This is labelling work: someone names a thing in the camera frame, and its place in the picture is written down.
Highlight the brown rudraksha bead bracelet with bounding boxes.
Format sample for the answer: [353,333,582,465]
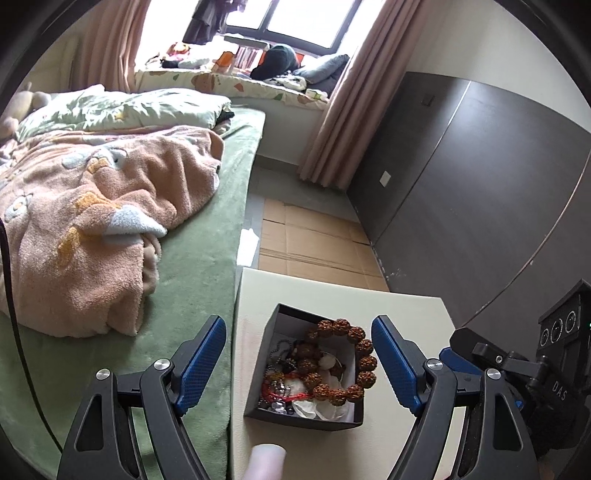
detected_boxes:
[294,317,379,407]

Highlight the red string bracelet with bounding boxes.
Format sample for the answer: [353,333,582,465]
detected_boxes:
[260,375,311,407]

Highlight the black jewelry box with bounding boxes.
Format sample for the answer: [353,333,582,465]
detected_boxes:
[243,304,377,432]

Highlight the person's left hand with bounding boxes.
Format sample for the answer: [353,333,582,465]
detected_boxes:
[242,444,287,480]

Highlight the dark wardrobe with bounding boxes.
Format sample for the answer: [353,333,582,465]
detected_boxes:
[348,72,590,356]

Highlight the green bed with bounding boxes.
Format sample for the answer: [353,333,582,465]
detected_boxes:
[1,107,266,479]

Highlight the flattened cardboard sheet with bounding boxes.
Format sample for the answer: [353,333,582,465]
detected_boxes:
[257,199,389,291]

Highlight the pink fleece blanket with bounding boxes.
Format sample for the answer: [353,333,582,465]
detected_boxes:
[1,125,224,338]

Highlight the grey cushion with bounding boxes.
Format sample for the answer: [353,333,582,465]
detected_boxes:
[293,54,349,85]

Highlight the pink curtain right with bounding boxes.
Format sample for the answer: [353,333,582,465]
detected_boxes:
[297,0,436,191]

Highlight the pink curtain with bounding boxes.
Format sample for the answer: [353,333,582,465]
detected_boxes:
[71,0,150,93]
[297,0,436,191]

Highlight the light green floral pillow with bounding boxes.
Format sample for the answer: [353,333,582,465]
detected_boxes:
[15,84,235,143]

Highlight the black bag on window seat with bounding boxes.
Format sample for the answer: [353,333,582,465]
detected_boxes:
[250,44,300,81]

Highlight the floral window seat cushion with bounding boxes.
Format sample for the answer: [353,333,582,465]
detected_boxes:
[135,68,329,111]

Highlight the pink curtain left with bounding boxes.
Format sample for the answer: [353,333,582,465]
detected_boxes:
[71,0,150,93]

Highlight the hanging dark clothes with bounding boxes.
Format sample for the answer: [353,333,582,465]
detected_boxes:
[182,0,247,45]

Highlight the black cable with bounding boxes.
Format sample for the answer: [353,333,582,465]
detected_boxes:
[0,216,63,453]

